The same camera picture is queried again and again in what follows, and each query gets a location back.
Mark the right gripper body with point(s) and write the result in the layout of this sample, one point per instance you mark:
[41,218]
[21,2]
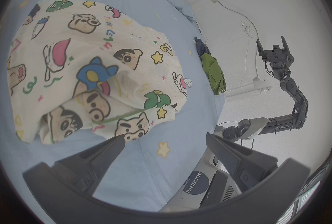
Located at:
[276,55]

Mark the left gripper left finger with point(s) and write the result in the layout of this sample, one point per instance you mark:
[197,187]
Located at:
[93,163]

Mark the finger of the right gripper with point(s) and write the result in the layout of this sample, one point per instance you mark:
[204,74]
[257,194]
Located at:
[284,45]
[260,47]

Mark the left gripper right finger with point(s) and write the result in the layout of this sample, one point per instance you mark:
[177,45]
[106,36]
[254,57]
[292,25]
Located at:
[238,163]

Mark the white printed pyjama top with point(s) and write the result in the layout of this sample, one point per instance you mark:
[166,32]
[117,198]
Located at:
[90,62]

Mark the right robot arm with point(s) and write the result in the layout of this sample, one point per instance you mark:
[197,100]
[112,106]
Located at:
[298,103]

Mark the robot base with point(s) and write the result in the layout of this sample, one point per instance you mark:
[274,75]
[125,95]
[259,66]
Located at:
[197,186]

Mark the dark blue garment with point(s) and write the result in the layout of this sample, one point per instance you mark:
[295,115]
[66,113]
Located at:
[201,47]

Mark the green shorts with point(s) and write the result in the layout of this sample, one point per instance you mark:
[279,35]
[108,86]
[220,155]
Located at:
[214,75]

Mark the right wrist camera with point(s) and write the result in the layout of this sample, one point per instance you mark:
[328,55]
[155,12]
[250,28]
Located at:
[276,47]

